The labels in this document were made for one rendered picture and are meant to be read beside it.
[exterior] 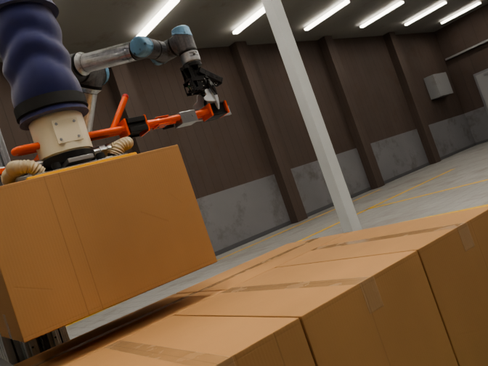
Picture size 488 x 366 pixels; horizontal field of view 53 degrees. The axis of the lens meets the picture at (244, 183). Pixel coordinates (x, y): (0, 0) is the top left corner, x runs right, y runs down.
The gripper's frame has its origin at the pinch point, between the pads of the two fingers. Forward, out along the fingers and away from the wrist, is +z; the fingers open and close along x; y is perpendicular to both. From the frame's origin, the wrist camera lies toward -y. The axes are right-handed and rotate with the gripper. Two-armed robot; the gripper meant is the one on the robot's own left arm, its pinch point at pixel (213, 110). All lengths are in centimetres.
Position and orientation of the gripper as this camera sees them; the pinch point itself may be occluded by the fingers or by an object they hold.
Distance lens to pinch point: 196.5
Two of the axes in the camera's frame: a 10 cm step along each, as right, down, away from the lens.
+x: 5.3, -2.1, -8.2
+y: -7.8, 2.6, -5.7
